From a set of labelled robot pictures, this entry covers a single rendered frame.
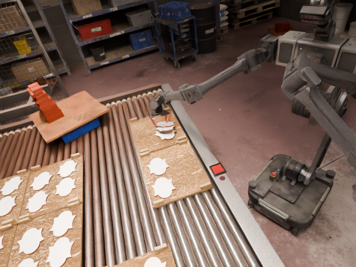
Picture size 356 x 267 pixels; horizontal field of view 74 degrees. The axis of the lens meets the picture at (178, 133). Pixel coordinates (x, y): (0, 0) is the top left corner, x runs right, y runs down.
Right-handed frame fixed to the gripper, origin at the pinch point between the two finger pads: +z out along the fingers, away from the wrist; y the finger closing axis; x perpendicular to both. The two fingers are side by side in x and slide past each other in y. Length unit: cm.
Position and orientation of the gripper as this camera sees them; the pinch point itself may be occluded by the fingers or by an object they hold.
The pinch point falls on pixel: (161, 123)
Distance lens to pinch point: 173.5
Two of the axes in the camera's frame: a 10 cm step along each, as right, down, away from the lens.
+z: 1.2, 9.1, 3.9
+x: -5.4, -2.7, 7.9
